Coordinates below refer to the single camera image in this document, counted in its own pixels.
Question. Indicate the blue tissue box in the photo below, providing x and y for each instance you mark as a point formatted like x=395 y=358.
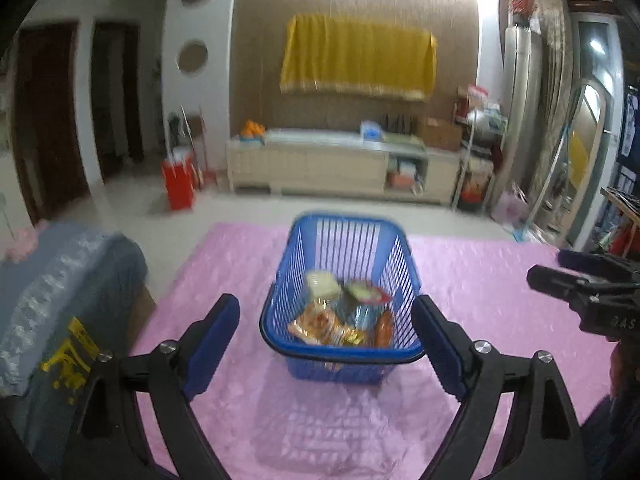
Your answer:
x=371 y=131

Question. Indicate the light blue mesh snack pack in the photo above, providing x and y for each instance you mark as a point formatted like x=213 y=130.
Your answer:
x=361 y=314

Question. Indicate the standing air conditioner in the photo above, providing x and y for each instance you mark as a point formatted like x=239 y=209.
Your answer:
x=522 y=100

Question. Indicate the white metal shelf rack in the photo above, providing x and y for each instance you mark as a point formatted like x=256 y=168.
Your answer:
x=475 y=160

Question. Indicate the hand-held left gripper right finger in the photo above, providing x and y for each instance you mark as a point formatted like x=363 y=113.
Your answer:
x=440 y=350

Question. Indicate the dark wooden door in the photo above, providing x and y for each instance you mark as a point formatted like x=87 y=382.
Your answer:
x=30 y=125

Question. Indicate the pile of oranges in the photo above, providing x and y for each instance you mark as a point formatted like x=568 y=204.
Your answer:
x=252 y=129

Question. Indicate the hanging clothes rack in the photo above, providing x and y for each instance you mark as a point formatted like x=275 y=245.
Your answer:
x=630 y=130

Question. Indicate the arched standing mirror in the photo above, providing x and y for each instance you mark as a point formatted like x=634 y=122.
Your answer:
x=607 y=125

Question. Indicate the black router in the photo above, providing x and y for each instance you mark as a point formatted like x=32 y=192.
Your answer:
x=400 y=122

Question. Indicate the yellow fringed television cover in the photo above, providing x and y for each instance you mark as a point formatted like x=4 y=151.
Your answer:
x=357 y=55

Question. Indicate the red flower vase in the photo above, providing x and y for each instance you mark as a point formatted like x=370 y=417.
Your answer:
x=520 y=7

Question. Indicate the cardboard box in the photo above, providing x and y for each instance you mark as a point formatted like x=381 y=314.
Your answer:
x=441 y=135

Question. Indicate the pink quilted mat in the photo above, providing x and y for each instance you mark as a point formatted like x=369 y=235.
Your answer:
x=310 y=425

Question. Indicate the patterned curtain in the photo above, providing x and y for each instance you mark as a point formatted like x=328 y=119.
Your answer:
x=552 y=85

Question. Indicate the red paper bag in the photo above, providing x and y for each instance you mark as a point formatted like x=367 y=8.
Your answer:
x=179 y=185

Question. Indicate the blue plastic basket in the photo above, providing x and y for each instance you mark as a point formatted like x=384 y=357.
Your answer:
x=300 y=367

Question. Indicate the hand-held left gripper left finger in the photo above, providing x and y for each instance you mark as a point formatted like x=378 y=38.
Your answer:
x=212 y=350

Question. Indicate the clear cracker packet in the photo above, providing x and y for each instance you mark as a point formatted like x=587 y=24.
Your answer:
x=322 y=284

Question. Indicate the round brown wall disc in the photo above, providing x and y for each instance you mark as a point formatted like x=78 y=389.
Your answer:
x=192 y=56

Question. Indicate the red and white box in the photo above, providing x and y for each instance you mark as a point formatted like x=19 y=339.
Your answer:
x=475 y=95

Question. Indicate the green folded cloth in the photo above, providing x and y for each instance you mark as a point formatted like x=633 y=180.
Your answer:
x=402 y=138

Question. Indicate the blue-grey lace-trimmed cloth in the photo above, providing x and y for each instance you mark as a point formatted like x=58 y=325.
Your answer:
x=45 y=280

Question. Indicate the green-edged cracker packet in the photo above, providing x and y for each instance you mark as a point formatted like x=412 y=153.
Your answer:
x=367 y=292

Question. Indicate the pink cloth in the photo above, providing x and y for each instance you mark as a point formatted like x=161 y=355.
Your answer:
x=22 y=245

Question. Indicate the pink tote bag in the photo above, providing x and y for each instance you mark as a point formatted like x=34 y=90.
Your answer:
x=510 y=209

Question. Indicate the cream television cabinet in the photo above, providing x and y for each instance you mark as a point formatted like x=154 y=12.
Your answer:
x=310 y=165

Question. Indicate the orange-yellow snack packet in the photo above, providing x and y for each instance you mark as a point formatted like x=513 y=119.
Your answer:
x=320 y=327

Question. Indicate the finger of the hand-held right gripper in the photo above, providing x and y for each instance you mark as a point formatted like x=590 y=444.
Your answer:
x=595 y=265
x=562 y=285

